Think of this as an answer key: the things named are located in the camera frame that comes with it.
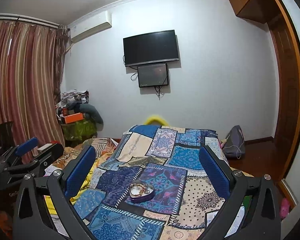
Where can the striped beige blanket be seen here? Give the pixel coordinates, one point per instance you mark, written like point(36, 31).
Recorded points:
point(104, 148)

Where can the striped red curtain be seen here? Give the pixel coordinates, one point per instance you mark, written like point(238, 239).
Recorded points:
point(31, 71)

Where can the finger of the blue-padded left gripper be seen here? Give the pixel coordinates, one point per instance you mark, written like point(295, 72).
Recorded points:
point(26, 146)

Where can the pile of papers clothes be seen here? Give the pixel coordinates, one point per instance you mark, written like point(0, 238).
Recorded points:
point(70, 97)

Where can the orange box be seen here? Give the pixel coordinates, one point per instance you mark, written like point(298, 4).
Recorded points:
point(73, 118)

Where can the yellow fluffy item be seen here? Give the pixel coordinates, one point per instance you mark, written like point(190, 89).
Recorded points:
point(156, 120)

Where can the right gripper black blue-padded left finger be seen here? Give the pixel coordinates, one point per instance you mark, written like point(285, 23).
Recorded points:
point(32, 219)

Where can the heart-shaped purple jewelry tin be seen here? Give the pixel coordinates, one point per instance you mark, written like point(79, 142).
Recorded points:
point(140, 191)

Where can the green covered side table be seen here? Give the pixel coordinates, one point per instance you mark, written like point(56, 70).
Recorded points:
point(78, 130)

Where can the yellow garment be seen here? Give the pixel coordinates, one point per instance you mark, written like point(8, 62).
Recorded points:
point(74, 199)

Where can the red white box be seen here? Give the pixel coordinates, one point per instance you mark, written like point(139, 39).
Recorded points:
point(45, 147)

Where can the white air conditioner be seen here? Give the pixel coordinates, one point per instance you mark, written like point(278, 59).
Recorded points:
point(89, 26)

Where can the blue patchwork bedspread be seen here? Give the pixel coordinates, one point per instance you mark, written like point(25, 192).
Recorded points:
point(168, 159)

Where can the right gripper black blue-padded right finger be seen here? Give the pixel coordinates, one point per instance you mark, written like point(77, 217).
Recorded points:
point(250, 210)

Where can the wooden wardrobe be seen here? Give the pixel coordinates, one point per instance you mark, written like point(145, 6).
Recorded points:
point(285, 52)

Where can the purple grey bag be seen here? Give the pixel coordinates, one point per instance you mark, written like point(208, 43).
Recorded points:
point(234, 146)

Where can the wall mounted black television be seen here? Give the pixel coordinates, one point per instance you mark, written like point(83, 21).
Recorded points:
point(160, 46)

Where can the pink object on floor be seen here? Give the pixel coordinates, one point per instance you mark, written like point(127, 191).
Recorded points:
point(284, 208)

